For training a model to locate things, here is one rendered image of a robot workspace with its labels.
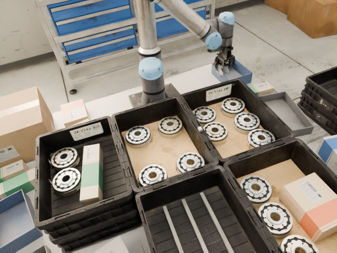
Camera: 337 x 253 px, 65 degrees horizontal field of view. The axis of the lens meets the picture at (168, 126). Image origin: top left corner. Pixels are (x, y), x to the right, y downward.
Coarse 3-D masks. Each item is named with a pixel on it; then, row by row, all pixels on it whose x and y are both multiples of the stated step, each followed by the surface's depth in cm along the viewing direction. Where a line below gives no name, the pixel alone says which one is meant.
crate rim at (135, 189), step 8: (176, 96) 114; (144, 104) 112; (152, 104) 112; (120, 112) 110; (112, 120) 107; (192, 120) 103; (120, 136) 100; (200, 136) 97; (120, 144) 97; (208, 144) 94; (216, 160) 89; (128, 168) 91; (200, 168) 87; (128, 176) 87; (176, 176) 85; (152, 184) 84; (160, 184) 84; (136, 192) 83
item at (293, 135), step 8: (232, 80) 119; (240, 80) 119; (200, 88) 117; (208, 88) 117; (248, 88) 114; (256, 96) 110; (184, 104) 110; (264, 104) 106; (192, 112) 106; (272, 112) 102; (280, 120) 99; (288, 128) 96; (208, 136) 97; (288, 136) 93; (272, 144) 91; (216, 152) 91; (248, 152) 90; (224, 160) 88
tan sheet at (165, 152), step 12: (156, 132) 114; (156, 144) 109; (168, 144) 109; (180, 144) 108; (192, 144) 108; (132, 156) 106; (144, 156) 105; (156, 156) 105; (168, 156) 104; (168, 168) 100
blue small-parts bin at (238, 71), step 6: (228, 66) 166; (234, 66) 164; (240, 66) 158; (216, 72) 158; (234, 72) 162; (240, 72) 160; (246, 72) 155; (252, 72) 149; (222, 78) 153; (228, 78) 147; (234, 78) 158; (240, 78) 148; (246, 78) 150
